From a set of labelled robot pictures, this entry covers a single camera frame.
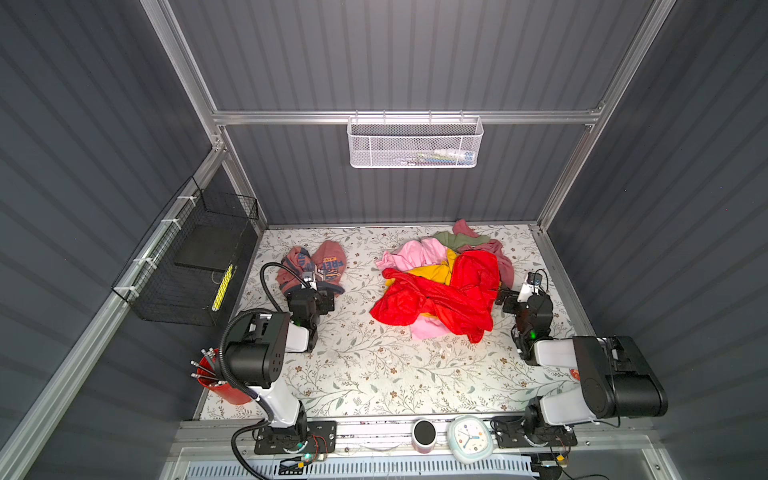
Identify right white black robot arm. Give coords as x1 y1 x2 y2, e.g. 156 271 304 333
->
496 269 669 432

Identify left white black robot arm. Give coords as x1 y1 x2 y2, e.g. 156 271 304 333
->
214 271 335 436

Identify red cup with tools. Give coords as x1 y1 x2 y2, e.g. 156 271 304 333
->
190 348 251 405

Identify red cloth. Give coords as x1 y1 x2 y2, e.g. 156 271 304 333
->
370 250 501 344

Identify yellow cloth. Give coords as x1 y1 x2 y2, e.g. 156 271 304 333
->
376 247 458 285

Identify maroon cloth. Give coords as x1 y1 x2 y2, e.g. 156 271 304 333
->
453 219 515 288

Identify light pink cloth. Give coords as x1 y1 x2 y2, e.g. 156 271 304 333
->
375 237 457 340

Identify black wire wall basket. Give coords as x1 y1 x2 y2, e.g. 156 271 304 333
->
113 181 260 327

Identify dusty rose grey shirt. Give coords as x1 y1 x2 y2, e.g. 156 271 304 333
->
277 240 347 296

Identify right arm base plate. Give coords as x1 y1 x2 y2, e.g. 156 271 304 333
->
489 415 578 449

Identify olive green cloth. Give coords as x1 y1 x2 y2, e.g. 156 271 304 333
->
434 231 491 252

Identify black round speaker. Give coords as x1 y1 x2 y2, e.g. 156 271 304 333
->
411 418 437 454

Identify white wire mesh basket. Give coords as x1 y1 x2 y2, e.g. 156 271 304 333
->
346 115 484 169

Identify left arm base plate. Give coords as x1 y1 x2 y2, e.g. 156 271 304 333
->
252 421 338 455

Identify white analog clock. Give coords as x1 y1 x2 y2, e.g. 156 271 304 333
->
447 415 494 465

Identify black corrugated cable hose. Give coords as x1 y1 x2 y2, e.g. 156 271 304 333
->
217 261 310 480

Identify yellow black striped tool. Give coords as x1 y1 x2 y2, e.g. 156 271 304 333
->
211 264 236 312

